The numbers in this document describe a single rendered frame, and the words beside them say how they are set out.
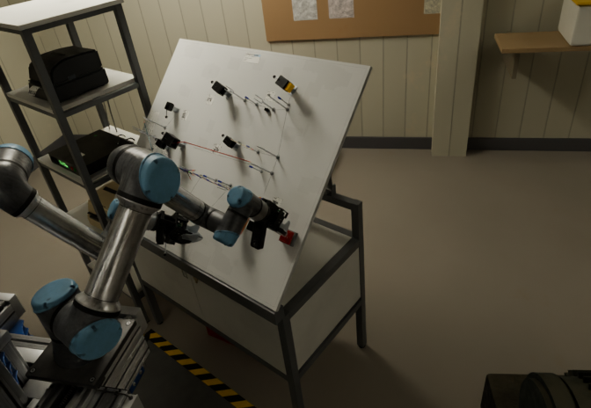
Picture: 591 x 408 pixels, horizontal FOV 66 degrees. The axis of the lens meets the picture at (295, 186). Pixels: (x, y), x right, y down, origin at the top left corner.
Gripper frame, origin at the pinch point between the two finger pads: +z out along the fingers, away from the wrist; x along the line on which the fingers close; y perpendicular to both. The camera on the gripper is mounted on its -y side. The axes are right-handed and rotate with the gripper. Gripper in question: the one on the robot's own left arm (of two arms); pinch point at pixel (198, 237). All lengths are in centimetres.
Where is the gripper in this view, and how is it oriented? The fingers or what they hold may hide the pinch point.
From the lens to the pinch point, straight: 182.2
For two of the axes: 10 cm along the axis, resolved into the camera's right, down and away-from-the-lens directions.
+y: 6.6, -5.1, -5.5
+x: -1.1, -7.9, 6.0
